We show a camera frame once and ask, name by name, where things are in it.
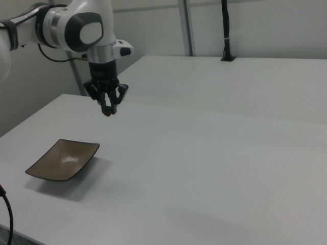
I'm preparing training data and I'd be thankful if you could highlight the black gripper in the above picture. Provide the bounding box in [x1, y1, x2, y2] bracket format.
[83, 59, 129, 115]

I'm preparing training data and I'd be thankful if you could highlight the square brown ceramic plate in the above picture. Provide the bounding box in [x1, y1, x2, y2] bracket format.
[25, 138, 101, 183]

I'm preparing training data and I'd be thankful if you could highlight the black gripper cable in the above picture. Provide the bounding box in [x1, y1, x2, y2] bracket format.
[37, 42, 89, 63]

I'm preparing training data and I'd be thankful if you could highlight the black camera stand with cables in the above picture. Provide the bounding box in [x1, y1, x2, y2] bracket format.
[220, 0, 237, 62]

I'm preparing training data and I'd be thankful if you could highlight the black cable with metal connector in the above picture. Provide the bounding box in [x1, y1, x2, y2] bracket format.
[0, 183, 14, 245]

